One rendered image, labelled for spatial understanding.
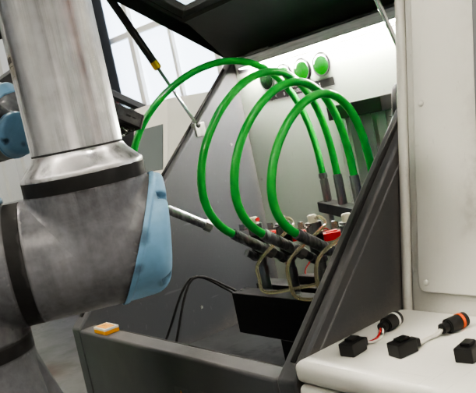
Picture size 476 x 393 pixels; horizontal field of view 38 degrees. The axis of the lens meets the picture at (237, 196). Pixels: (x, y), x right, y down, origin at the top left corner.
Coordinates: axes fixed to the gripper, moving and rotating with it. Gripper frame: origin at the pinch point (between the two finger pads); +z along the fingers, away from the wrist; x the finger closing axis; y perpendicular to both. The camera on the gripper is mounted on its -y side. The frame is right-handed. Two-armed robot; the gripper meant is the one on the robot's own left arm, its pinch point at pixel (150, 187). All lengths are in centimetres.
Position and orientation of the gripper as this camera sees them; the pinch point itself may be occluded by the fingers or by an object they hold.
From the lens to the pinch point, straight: 132.7
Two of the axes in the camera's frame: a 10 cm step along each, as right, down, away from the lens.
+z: 8.3, 5.6, -0.8
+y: -5.6, 8.2, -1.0
